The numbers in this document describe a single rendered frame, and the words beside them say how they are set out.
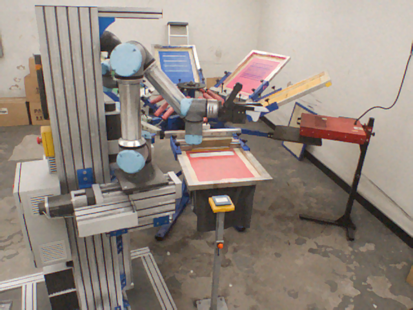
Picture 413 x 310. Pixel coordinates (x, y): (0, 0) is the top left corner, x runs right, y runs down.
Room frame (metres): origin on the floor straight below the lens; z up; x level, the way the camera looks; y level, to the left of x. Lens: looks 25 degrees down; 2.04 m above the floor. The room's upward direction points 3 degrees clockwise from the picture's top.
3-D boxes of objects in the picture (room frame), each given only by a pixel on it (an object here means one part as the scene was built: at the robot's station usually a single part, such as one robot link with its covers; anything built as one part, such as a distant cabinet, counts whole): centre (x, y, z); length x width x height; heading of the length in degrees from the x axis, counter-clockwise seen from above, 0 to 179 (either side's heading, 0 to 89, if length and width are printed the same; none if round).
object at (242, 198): (2.03, -0.11, 0.74); 0.45 x 0.03 x 0.43; 106
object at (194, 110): (1.33, 0.09, 1.65); 0.11 x 0.08 x 0.09; 91
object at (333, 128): (2.98, -1.12, 1.06); 0.61 x 0.46 x 0.12; 76
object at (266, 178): (2.31, -0.03, 0.97); 0.79 x 0.58 x 0.04; 16
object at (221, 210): (1.74, -0.07, 0.48); 0.22 x 0.22 x 0.96; 16
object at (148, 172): (1.46, 0.36, 1.31); 0.15 x 0.15 x 0.10
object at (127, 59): (1.32, 0.35, 1.63); 0.15 x 0.12 x 0.55; 1
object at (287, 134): (3.16, -0.39, 0.91); 1.34 x 0.40 x 0.08; 76
